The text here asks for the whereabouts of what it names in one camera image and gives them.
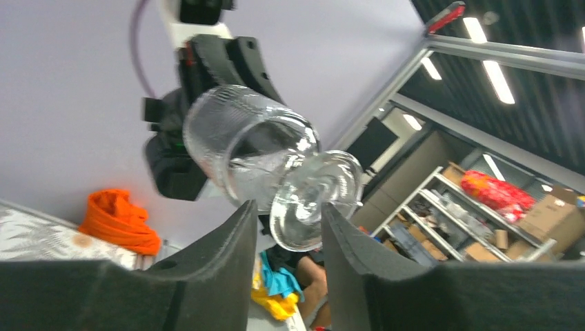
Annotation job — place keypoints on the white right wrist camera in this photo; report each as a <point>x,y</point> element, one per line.
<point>186,19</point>

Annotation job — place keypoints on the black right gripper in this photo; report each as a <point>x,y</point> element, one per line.
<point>204,61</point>

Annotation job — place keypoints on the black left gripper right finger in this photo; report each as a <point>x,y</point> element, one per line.
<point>373,288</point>

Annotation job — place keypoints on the clear wine glass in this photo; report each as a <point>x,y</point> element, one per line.
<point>254,148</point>

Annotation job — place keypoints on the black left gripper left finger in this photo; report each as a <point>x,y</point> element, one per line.
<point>205,286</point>

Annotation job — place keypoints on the floral table mat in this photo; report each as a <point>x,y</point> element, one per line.
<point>30,235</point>

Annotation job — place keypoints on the red patterned bag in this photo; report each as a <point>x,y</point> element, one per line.
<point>509,201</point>

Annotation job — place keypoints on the orange cloth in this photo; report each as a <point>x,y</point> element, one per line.
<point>111,217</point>

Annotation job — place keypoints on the cardboard box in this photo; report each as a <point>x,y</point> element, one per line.
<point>556,217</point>

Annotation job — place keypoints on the metal storage shelf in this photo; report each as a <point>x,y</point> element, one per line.
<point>438,221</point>

